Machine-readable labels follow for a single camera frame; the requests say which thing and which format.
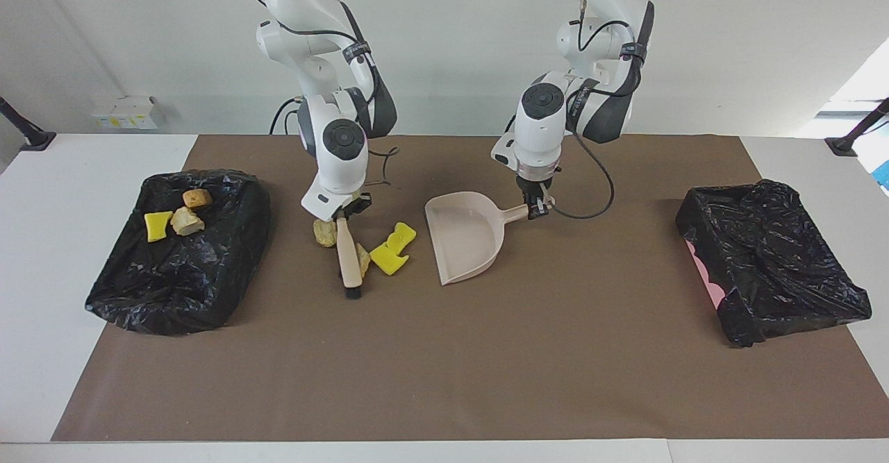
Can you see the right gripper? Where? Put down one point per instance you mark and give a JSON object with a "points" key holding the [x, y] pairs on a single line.
{"points": [[356, 206]]}

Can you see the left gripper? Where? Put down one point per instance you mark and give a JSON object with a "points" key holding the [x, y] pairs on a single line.
{"points": [[536, 187]]}

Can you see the beige brush with black bristles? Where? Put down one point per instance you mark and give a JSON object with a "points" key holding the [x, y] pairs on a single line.
{"points": [[348, 258]]}

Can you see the beige plastic dustpan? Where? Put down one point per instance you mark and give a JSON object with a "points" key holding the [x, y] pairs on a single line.
{"points": [[465, 237]]}

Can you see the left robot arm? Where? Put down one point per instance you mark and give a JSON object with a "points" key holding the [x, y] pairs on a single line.
{"points": [[611, 5]]}

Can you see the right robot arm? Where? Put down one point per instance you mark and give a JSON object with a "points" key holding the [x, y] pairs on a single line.
{"points": [[326, 5]]}

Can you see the pink bin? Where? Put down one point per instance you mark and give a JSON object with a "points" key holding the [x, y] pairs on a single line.
{"points": [[705, 275]]}

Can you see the black trash bag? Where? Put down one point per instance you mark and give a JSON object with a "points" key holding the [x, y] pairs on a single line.
{"points": [[180, 282]]}

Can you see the right black bag-lined bin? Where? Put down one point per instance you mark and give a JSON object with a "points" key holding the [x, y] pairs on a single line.
{"points": [[778, 262]]}

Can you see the beige foam chunk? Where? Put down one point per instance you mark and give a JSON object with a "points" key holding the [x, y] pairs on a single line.
{"points": [[323, 233], [362, 258], [187, 222]]}

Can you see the yellow sponge piece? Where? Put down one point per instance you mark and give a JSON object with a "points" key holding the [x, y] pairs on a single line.
{"points": [[158, 226], [387, 260], [403, 235]]}

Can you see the brown foam chunk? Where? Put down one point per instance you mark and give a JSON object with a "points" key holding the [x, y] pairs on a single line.
{"points": [[197, 198]]}

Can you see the black stand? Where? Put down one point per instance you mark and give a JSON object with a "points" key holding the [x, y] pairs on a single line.
{"points": [[851, 137], [28, 133]]}

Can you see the white wall socket box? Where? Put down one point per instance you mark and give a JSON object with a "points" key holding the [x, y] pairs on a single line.
{"points": [[125, 112]]}

